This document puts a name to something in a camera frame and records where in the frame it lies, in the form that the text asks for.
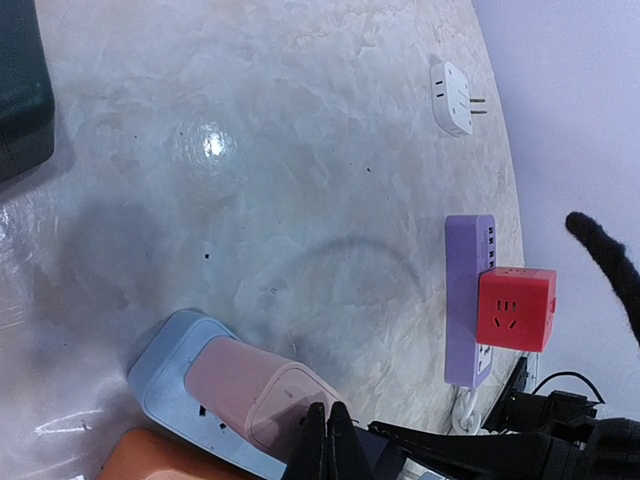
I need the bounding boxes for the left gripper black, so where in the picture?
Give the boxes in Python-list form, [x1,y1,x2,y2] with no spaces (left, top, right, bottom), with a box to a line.
[327,391,639,480]

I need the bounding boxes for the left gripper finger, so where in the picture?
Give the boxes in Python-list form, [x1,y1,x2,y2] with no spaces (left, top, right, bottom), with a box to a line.
[282,402,328,480]

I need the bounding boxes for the pink charger plug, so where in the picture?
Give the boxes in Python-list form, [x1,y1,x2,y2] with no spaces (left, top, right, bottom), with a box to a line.
[185,337,341,463]

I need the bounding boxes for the orange power strip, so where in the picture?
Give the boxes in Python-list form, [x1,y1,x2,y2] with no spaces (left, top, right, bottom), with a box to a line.
[98,429,257,480]

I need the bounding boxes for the light blue power strip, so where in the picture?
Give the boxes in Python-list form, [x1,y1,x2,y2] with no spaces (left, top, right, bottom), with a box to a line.
[127,309,285,479]

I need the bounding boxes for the red cube socket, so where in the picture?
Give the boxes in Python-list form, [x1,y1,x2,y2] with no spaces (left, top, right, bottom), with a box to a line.
[476,267,557,353]

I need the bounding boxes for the purple power strip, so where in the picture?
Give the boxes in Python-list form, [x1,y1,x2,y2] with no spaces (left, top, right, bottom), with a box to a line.
[444,214,497,388]

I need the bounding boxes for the white plug adapter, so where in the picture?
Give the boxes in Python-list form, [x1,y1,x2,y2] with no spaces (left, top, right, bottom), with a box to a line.
[430,61,487,138]

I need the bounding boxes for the dark green cube socket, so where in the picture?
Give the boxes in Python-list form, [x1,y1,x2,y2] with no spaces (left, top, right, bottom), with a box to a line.
[1,0,55,182]

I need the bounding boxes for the dark grey charger plug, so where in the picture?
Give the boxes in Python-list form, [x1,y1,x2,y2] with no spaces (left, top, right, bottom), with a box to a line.
[356,427,406,480]

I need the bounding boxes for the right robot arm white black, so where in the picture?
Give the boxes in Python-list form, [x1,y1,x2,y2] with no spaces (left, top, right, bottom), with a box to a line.
[565,211,640,341]

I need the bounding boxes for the white cable of purple strip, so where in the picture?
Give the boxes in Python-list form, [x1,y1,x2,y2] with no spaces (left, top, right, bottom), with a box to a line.
[452,385,484,436]

